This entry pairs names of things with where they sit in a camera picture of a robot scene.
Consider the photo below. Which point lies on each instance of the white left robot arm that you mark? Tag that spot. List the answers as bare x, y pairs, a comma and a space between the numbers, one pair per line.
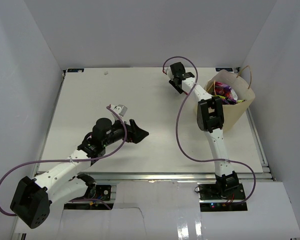
34, 197

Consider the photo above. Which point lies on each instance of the purple white snack packet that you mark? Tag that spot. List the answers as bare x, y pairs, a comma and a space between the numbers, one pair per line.
222, 89

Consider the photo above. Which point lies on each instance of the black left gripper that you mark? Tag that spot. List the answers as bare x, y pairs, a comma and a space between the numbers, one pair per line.
135, 134

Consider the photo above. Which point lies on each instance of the dark blue chips bag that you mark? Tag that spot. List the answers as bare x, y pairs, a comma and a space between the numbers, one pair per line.
228, 101

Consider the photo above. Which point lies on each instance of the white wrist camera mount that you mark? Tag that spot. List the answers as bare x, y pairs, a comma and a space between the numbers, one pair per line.
167, 71
118, 112

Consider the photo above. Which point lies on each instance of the brown paper bag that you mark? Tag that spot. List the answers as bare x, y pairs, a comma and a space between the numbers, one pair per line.
243, 89

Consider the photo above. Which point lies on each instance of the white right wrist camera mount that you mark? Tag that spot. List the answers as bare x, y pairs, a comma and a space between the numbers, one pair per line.
167, 71

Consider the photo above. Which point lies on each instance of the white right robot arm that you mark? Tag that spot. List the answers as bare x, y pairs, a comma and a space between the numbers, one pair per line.
210, 120

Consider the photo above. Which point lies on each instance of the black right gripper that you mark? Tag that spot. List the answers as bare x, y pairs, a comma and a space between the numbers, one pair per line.
178, 88

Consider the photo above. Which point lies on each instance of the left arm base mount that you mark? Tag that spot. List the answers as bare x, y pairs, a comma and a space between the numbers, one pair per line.
96, 198

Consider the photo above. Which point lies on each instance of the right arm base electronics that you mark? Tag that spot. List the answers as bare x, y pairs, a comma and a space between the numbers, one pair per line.
211, 201

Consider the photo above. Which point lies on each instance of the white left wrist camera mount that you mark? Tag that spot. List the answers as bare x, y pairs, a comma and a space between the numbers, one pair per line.
118, 112

